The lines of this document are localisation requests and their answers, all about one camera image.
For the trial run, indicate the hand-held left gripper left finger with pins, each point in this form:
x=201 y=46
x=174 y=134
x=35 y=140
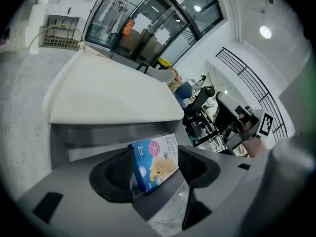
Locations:
x=74 y=186

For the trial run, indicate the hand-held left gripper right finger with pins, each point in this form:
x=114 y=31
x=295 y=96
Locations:
x=222 y=176

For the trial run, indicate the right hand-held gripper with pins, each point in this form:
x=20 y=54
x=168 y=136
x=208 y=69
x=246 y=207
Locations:
x=265 y=123

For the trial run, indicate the blue and white small packet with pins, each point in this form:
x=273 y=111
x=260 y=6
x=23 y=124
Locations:
x=153 y=162

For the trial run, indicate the white and grey storage box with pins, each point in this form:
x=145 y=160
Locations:
x=111 y=92

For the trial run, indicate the person's right forearm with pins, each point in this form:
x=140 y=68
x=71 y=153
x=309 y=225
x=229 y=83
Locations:
x=254 y=147

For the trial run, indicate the cardboard box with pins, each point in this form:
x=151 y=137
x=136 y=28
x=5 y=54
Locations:
x=172 y=78

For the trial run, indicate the person's right hand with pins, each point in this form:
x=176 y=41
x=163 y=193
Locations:
x=245 y=122

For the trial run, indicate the black office chair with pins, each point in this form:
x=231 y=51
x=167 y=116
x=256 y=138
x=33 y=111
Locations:
x=200 y=102

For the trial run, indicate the black railing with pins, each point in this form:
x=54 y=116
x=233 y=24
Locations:
x=259 y=88

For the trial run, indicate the blue chair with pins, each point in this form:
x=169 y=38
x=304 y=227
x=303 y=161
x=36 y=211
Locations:
x=182 y=92

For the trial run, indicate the black bin with yellow lid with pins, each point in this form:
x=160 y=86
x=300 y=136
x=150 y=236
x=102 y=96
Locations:
x=164 y=63

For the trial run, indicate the grey shell chair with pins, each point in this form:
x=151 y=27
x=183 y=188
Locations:
x=158 y=73

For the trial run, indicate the round ceiling light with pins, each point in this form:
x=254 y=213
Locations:
x=265 y=32

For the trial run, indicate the white paper notice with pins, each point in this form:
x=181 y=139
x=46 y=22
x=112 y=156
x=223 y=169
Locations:
x=142 y=21
x=161 y=36

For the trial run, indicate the orange bag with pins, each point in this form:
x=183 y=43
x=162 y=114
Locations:
x=128 y=26

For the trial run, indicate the grey hanging garment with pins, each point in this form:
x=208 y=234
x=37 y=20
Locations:
x=116 y=18

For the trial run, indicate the white hanging garment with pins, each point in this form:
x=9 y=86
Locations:
x=106 y=12

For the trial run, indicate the black clothes rack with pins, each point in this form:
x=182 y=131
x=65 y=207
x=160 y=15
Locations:
x=93 y=13

